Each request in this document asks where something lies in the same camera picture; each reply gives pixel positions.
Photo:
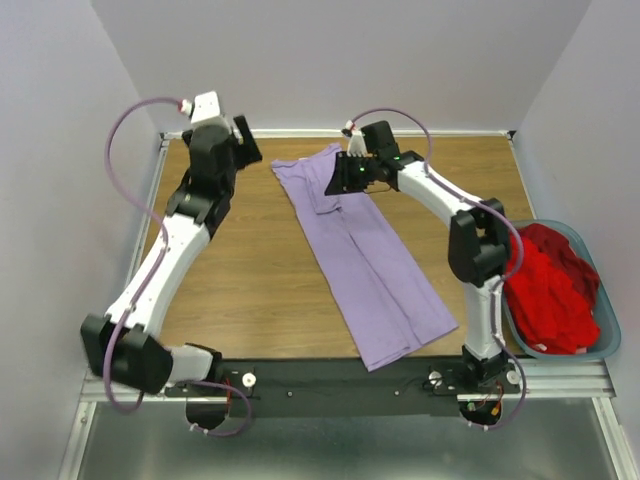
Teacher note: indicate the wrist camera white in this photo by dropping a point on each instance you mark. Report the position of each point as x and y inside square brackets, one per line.
[204, 109]
[356, 143]

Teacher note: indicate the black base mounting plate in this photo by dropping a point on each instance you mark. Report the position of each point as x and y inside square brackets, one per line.
[313, 388]

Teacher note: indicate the teal plastic basket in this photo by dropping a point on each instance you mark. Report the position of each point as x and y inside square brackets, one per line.
[610, 336]

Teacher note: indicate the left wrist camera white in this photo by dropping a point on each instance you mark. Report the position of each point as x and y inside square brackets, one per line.
[204, 109]

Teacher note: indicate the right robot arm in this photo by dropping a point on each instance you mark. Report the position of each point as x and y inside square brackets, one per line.
[484, 247]

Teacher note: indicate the purple t shirt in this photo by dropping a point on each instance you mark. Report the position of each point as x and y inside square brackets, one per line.
[387, 303]

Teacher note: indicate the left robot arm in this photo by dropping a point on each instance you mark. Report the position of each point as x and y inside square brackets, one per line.
[122, 345]

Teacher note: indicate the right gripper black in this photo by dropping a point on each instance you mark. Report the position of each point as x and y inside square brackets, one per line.
[340, 181]

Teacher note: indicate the dark red t shirt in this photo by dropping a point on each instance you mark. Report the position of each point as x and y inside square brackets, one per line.
[585, 279]

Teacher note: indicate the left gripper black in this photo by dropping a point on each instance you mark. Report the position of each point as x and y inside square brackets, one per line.
[249, 152]

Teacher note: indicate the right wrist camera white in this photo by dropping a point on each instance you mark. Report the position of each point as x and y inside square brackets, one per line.
[356, 143]

